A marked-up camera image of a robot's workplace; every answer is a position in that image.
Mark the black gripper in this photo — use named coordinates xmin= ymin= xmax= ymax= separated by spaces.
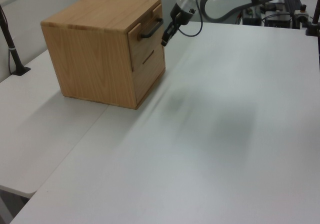
xmin=160 ymin=3 xmax=197 ymax=47

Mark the wooden drawer with black handle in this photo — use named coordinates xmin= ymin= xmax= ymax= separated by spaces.
xmin=127 ymin=3 xmax=165 ymax=72

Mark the wooden drawer front with slot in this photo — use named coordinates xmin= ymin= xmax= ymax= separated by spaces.
xmin=132 ymin=43 xmax=167 ymax=105

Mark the oak wooden cabinet box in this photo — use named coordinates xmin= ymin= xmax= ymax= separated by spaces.
xmin=40 ymin=0 xmax=167 ymax=110

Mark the black control box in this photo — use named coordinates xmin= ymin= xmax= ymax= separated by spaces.
xmin=264 ymin=15 xmax=294 ymax=29

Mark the black computer keyboard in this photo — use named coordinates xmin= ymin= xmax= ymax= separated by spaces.
xmin=283 ymin=0 xmax=302 ymax=15

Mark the grey emergency stop button box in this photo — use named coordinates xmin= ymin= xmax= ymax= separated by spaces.
xmin=294 ymin=5 xmax=311 ymax=22

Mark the black pole with table clamp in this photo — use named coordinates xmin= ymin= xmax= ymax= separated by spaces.
xmin=304 ymin=0 xmax=320 ymax=37

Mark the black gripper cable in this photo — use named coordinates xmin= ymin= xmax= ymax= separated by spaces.
xmin=178 ymin=0 xmax=219 ymax=38

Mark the black camera pole with base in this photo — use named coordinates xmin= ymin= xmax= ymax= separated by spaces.
xmin=0 ymin=5 xmax=32 ymax=76

